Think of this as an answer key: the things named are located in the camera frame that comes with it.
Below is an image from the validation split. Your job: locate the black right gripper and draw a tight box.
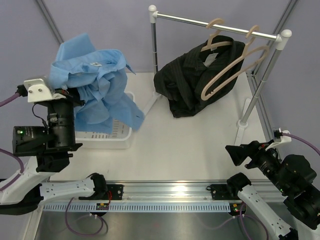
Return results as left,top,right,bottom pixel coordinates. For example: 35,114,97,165
225,138,291,193

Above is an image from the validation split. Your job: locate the light blue shirt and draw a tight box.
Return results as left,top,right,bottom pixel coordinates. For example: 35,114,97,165
49,33,145,134

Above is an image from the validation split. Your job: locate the beige plastic hanger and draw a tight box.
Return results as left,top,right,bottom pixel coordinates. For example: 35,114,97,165
200,24,271,102

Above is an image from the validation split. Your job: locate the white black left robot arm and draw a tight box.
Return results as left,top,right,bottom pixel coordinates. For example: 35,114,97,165
0,88,108,216

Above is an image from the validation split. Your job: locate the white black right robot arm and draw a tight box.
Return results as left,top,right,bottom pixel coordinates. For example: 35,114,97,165
225,141,320,240

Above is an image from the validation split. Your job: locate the dark striped shirt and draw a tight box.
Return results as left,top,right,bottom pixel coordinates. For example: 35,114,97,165
153,35,245,118

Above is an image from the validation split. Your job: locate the beige hanger with dark shirt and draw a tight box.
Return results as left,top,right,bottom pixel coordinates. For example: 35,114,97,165
199,17,235,53

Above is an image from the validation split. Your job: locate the white plastic bin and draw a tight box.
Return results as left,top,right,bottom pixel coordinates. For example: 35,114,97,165
75,119,133,150

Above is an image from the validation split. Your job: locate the silver clothes rack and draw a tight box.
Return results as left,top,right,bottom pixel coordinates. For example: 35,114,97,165
148,4,292,146

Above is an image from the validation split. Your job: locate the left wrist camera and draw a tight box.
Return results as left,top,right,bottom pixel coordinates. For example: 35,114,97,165
16,75,66,103

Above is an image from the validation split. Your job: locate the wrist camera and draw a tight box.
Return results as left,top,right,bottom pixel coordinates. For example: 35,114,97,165
265,127,292,151
16,75,66,103

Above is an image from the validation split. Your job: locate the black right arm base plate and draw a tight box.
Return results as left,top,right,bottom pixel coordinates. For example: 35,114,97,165
206,183,239,201

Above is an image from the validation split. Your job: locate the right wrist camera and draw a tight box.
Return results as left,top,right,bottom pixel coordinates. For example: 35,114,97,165
265,127,292,151

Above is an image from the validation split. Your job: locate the white slotted cable duct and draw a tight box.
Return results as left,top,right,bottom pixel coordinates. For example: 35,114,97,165
43,202,231,213

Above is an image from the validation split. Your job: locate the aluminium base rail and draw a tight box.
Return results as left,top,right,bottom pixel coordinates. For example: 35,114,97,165
107,181,227,202

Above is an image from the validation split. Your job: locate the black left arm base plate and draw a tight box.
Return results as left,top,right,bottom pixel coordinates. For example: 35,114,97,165
78,183,124,201

